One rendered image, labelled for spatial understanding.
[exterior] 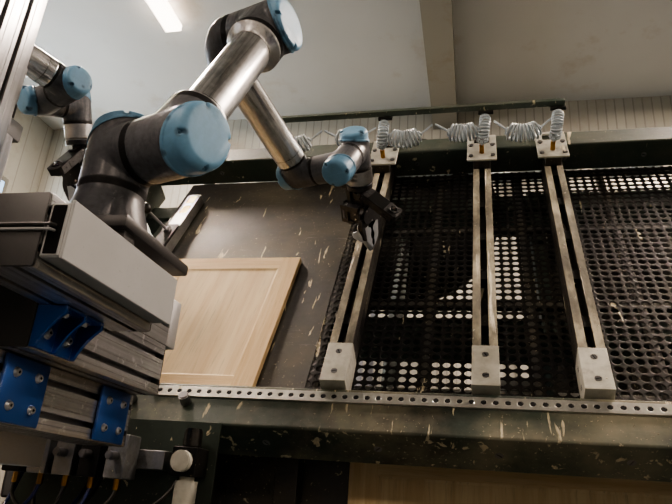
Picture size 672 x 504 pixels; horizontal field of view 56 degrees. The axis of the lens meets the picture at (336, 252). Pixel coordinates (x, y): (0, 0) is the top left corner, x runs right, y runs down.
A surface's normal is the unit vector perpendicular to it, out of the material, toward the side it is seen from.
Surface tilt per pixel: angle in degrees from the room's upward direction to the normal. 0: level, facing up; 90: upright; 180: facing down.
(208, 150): 97
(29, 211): 90
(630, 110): 90
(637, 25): 180
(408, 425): 58
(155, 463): 90
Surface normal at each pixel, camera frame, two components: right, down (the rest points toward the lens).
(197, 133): 0.83, -0.03
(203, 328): -0.14, -0.81
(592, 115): -0.20, -0.37
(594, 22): -0.07, 0.93
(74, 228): 0.98, -0.01
